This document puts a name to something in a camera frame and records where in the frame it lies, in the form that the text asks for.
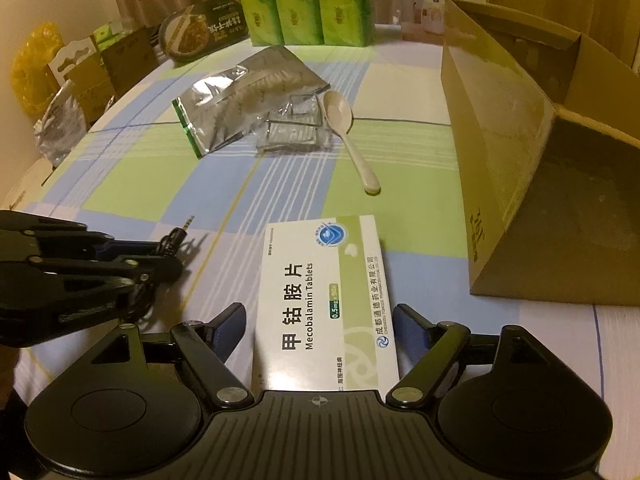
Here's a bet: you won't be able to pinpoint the white mecobalamin medicine box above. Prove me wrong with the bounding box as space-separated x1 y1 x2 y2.
253 214 399 394

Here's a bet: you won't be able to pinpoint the black audio cable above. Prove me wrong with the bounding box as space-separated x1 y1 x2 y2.
134 213 198 326

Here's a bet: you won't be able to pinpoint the silver foil pouch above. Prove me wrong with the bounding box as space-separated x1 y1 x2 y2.
172 46 330 158

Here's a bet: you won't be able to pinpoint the wire rack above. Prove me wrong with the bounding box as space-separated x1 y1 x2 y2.
252 94 333 153

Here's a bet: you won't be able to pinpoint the crumpled silver bag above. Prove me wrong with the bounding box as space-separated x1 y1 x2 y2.
34 79 88 168

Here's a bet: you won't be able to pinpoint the yellow plastic bag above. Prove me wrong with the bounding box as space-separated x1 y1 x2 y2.
10 22 64 120

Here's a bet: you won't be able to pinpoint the checked tablecloth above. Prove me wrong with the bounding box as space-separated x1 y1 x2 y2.
6 40 606 391

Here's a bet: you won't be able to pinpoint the small brown cardboard boxes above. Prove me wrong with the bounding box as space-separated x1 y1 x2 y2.
48 28 158 127

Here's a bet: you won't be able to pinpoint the brown cardboard box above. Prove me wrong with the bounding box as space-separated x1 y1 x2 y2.
442 0 639 306

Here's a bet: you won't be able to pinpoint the white ceramic spoon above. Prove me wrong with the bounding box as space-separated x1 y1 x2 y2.
322 90 381 196

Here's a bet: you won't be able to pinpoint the black instant food bowl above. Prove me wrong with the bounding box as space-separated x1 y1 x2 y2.
158 0 248 64

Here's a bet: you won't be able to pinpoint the green tissue multipack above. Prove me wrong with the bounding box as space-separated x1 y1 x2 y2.
240 0 374 47

